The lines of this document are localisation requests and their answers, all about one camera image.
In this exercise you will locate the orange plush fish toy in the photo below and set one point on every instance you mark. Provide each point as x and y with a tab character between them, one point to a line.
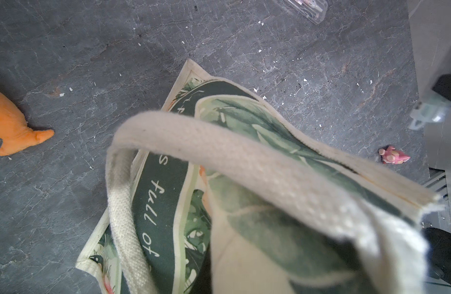
15	133

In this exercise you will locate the small pink toy figure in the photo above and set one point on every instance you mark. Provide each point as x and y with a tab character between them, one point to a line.
391	155

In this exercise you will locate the cream canvas tote bag leaves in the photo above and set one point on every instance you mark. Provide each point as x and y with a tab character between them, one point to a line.
216	193

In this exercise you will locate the clear case pink compass set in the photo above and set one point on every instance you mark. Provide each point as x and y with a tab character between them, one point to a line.
313	10

